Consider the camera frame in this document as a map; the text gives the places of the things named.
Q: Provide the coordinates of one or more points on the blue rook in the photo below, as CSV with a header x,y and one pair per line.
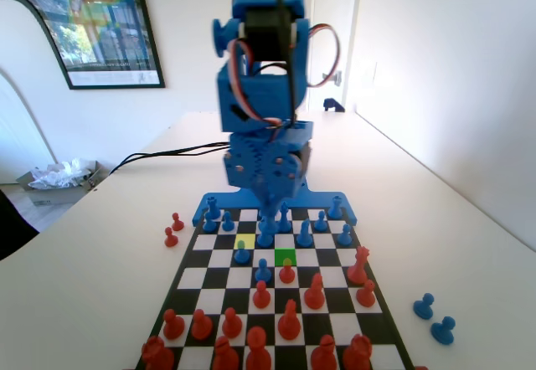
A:
x,y
212,210
335,210

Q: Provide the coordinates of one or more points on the blue base plate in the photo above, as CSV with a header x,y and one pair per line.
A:
x,y
319,199

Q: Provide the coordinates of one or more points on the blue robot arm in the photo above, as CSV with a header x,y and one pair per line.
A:
x,y
259,98

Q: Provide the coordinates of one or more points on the red king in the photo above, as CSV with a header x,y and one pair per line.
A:
x,y
257,353

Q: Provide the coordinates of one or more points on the red base plate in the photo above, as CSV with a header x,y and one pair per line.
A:
x,y
420,368

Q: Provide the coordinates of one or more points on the blue gripper camera box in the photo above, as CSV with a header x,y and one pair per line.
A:
x,y
299,132

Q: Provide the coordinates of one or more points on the blue geared gripper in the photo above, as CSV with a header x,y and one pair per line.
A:
x,y
260,165

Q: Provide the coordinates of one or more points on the black and white chessboard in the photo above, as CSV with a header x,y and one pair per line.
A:
x,y
326,257

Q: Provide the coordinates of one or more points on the red knight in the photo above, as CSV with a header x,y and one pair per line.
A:
x,y
314,296
289,326

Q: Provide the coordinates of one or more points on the black framed poster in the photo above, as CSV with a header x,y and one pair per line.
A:
x,y
104,31

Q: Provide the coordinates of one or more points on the red pawn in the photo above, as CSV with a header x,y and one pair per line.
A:
x,y
366,298
177,224
201,328
231,326
173,327
261,299
286,275
170,240

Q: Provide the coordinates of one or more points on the blue queen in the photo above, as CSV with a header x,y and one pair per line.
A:
x,y
285,223

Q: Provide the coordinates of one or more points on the dark clothed person body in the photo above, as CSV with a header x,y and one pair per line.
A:
x,y
12,223

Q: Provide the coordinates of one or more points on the cardboard box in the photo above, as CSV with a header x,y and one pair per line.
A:
x,y
50,197

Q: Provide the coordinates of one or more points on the red bishop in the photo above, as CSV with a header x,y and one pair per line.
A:
x,y
324,357
226,357

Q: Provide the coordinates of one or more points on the blue pawn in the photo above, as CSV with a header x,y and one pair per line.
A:
x,y
209,227
344,238
320,223
242,257
264,240
443,332
424,308
262,273
227,224

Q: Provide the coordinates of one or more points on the crumpled white plastic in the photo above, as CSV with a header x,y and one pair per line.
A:
x,y
54,175

